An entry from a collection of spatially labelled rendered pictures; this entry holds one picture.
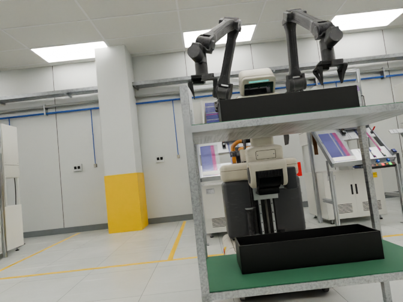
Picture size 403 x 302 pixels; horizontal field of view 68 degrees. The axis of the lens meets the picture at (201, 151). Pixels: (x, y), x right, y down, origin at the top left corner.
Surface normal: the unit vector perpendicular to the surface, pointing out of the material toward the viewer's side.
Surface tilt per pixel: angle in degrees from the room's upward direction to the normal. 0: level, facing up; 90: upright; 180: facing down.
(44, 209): 90
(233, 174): 90
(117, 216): 90
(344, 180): 90
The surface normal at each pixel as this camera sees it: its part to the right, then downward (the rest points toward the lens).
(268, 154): 0.00, 0.07
